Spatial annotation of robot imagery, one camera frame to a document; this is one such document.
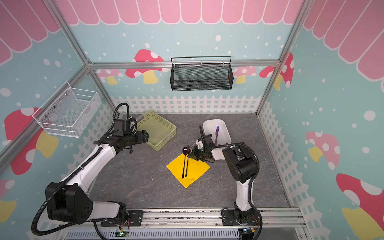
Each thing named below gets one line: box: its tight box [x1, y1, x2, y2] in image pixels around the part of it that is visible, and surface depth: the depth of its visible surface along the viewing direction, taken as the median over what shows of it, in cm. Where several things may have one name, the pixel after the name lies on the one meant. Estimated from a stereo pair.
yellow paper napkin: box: [166, 153, 211, 189], surface depth 93 cm
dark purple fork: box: [185, 145, 191, 177], surface depth 96 cm
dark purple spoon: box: [182, 147, 189, 179], surface depth 99 cm
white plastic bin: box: [203, 118, 232, 161], surface depth 108 cm
